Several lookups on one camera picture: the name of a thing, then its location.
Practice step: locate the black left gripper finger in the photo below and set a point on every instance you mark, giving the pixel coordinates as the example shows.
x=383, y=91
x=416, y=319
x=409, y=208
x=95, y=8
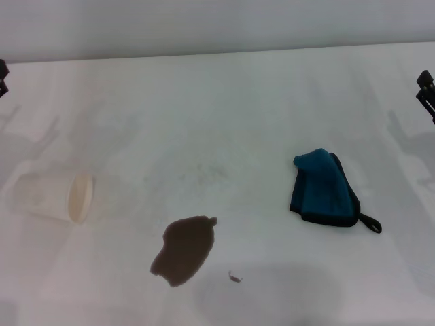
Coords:
x=2, y=86

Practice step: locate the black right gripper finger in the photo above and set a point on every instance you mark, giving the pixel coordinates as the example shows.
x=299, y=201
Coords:
x=427, y=79

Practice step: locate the white paper cup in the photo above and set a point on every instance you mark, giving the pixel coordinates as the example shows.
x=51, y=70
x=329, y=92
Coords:
x=44, y=197

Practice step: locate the blue rag with black trim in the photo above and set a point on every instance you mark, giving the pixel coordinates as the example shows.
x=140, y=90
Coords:
x=321, y=190

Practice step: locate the large dark liquid stain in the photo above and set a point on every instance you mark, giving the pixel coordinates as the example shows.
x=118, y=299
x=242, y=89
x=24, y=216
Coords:
x=185, y=249

